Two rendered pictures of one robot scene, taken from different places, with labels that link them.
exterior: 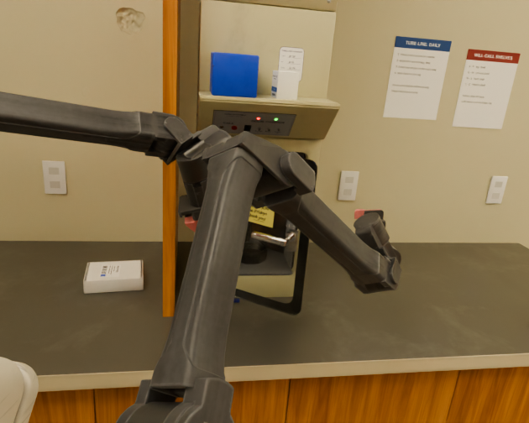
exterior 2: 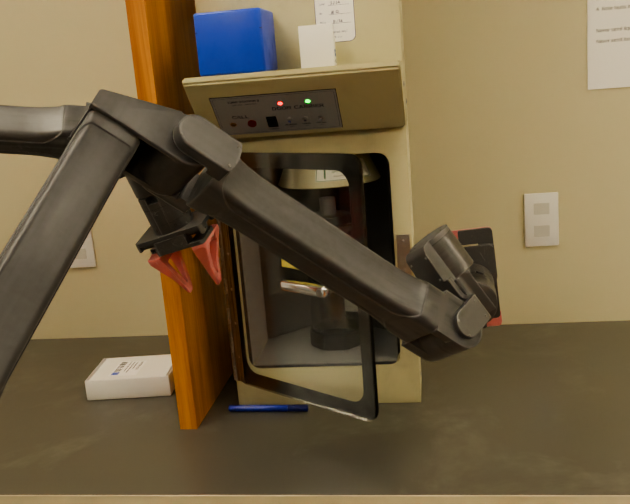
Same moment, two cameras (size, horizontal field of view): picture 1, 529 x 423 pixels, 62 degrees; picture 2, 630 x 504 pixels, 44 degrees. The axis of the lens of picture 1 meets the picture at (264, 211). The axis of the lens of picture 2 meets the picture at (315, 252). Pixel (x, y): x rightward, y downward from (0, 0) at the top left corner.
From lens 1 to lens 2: 0.43 m
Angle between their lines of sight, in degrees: 20
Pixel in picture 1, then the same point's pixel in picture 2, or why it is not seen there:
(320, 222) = (274, 225)
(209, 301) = not seen: outside the picture
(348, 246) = (343, 266)
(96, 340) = (74, 456)
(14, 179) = not seen: hidden behind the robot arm
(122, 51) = not seen: hidden behind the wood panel
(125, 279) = (143, 377)
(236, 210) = (71, 191)
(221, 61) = (205, 25)
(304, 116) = (349, 89)
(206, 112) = (201, 103)
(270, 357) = (315, 484)
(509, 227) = not seen: outside the picture
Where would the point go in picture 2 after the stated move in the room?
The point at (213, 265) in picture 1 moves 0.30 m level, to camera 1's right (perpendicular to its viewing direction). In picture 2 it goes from (10, 257) to (352, 257)
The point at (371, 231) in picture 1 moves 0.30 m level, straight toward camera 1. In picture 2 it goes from (425, 251) to (281, 328)
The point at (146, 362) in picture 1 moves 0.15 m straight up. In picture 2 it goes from (125, 484) to (111, 388)
